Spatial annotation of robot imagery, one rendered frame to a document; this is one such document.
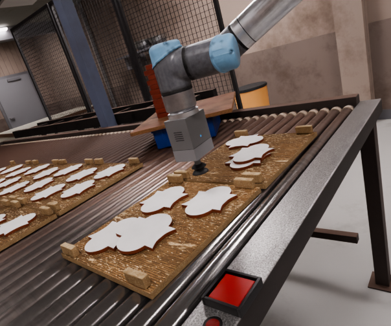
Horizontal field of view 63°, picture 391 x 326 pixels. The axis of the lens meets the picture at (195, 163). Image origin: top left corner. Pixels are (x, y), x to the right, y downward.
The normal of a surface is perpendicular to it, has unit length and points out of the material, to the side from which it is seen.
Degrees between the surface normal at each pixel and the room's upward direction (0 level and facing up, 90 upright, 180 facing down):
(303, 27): 90
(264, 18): 109
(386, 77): 90
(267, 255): 0
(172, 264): 0
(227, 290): 0
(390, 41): 90
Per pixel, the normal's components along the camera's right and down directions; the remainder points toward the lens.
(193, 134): 0.81, -0.04
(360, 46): -0.67, 0.41
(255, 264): -0.27, -0.91
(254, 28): -0.04, 0.64
